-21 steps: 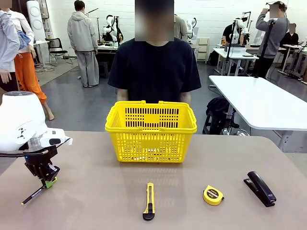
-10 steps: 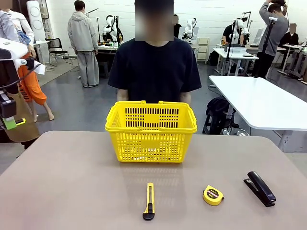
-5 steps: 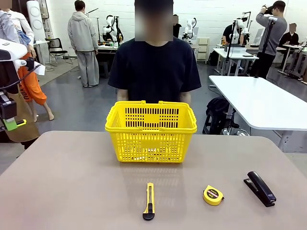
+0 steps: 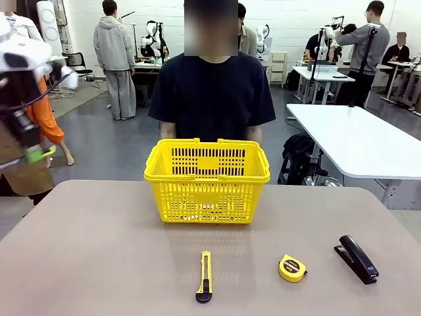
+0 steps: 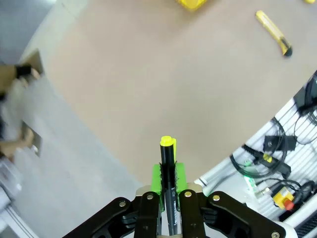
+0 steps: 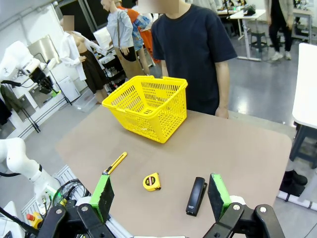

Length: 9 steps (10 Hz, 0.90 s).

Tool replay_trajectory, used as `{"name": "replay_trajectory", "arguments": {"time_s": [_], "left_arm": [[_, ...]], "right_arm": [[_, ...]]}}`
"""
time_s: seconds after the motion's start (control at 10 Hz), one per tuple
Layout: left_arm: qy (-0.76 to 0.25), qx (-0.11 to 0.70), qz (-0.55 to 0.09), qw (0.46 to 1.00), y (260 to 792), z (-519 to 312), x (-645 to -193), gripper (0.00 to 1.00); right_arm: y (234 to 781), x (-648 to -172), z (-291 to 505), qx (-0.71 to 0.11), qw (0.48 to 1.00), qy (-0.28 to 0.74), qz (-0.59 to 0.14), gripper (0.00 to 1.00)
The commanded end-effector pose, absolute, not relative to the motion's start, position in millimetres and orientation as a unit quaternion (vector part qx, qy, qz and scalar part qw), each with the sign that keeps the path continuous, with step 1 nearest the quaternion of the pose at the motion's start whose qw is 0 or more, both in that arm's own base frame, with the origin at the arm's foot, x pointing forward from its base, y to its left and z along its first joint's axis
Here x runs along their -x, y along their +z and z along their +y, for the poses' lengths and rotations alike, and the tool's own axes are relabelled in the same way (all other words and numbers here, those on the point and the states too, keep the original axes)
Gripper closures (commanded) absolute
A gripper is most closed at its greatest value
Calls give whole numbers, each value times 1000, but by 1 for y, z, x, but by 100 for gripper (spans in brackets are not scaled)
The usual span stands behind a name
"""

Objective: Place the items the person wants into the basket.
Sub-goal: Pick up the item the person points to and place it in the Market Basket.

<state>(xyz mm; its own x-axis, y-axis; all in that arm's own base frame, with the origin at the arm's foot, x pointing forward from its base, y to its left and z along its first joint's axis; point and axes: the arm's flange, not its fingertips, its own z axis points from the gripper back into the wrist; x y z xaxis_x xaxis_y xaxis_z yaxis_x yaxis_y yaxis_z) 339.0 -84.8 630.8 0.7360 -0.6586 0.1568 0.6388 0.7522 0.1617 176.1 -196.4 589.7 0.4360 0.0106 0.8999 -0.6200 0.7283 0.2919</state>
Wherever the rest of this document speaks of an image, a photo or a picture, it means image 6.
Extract clear plastic bin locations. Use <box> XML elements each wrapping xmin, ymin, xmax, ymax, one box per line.
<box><xmin>73</xmin><ymin>95</ymin><xmax>98</xmax><ymax>113</ymax></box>

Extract yellow plastic shopping basket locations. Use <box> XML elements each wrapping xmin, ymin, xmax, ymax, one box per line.
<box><xmin>102</xmin><ymin>75</ymin><xmax>188</xmax><ymax>144</ymax></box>

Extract yellow black utility knife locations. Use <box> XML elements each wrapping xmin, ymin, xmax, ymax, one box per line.
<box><xmin>102</xmin><ymin>151</ymin><xmax>128</xmax><ymax>176</ymax></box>

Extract dark blue stapler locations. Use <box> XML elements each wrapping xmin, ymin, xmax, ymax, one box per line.
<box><xmin>185</xmin><ymin>177</ymin><xmax>208</xmax><ymax>217</ymax></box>

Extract white air purifier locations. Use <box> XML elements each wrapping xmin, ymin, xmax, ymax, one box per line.
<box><xmin>58</xmin><ymin>75</ymin><xmax>81</xmax><ymax>105</ymax></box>

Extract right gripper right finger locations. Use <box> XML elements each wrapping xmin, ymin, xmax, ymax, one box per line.
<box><xmin>203</xmin><ymin>173</ymin><xmax>286</xmax><ymax>238</ymax></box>

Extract mannequin in light blue shirt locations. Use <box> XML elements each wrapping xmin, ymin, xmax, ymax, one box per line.
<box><xmin>100</xmin><ymin>0</ymin><xmax>140</xmax><ymax>80</ymax></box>

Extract person's left forearm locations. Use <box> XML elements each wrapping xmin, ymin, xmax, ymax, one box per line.
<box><xmin>214</xmin><ymin>60</ymin><xmax>232</xmax><ymax>110</ymax></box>

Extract large white table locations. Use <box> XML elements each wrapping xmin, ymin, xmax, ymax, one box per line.
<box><xmin>292</xmin><ymin>42</ymin><xmax>317</xmax><ymax>130</ymax></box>

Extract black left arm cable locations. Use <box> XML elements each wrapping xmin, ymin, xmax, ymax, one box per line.
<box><xmin>0</xmin><ymin>79</ymin><xmax>34</xmax><ymax>88</ymax></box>

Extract black fabric bundle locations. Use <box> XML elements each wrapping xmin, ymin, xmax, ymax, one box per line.
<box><xmin>279</xmin><ymin>169</ymin><xmax>309</xmax><ymax>198</ymax></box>

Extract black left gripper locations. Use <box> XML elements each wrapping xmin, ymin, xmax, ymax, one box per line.
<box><xmin>37</xmin><ymin>77</ymin><xmax>62</xmax><ymax>98</ymax></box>

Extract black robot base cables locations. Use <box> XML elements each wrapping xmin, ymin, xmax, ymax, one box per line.
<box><xmin>42</xmin><ymin>178</ymin><xmax>87</xmax><ymax>211</ymax></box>

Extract dark metal stool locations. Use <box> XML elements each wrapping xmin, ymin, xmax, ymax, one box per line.
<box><xmin>249</xmin><ymin>31</ymin><xmax>270</xmax><ymax>53</ymax></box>
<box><xmin>289</xmin><ymin>123</ymin><xmax>317</xmax><ymax>170</ymax></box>

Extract rack with white boxes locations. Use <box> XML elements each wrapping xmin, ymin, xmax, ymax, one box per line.
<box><xmin>93</xmin><ymin>27</ymin><xmax>126</xmax><ymax>93</ymax></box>

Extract person's left hand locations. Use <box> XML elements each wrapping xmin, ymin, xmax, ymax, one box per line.
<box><xmin>214</xmin><ymin>106</ymin><xmax>230</xmax><ymax>119</ymax></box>

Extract yellow red emergency stop button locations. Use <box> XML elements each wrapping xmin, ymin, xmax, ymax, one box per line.
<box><xmin>26</xmin><ymin>212</ymin><xmax>43</xmax><ymax>229</ymax></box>

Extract person in navy t-shirt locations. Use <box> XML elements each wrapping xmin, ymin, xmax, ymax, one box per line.
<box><xmin>151</xmin><ymin>2</ymin><xmax>238</xmax><ymax>116</ymax></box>

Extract mannequin with orange garment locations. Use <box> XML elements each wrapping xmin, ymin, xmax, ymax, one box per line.
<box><xmin>116</xmin><ymin>0</ymin><xmax>160</xmax><ymax>75</ymax></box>

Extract mannequin in white shirt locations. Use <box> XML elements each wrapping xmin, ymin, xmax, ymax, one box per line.
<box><xmin>58</xmin><ymin>14</ymin><xmax>109</xmax><ymax>105</ymax></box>

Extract standing person in grey jacket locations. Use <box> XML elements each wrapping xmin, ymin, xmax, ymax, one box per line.
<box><xmin>264</xmin><ymin>0</ymin><xmax>295</xmax><ymax>61</ymax></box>

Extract white desk with white legs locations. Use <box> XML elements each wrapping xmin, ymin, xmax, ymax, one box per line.
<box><xmin>229</xmin><ymin>9</ymin><xmax>267</xmax><ymax>62</ymax></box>

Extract yellow tape measure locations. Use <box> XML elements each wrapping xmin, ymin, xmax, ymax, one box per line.
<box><xmin>142</xmin><ymin>172</ymin><xmax>162</xmax><ymax>192</ymax></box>

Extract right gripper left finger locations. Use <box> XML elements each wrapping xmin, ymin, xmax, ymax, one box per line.
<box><xmin>37</xmin><ymin>174</ymin><xmax>116</xmax><ymax>238</ymax></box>

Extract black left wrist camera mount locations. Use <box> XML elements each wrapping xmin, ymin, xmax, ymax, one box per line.
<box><xmin>29</xmin><ymin>66</ymin><xmax>48</xmax><ymax>82</ymax></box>

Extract dark hanging coat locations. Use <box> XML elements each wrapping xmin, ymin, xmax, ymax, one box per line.
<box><xmin>0</xmin><ymin>83</ymin><xmax>26</xmax><ymax>126</ymax></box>

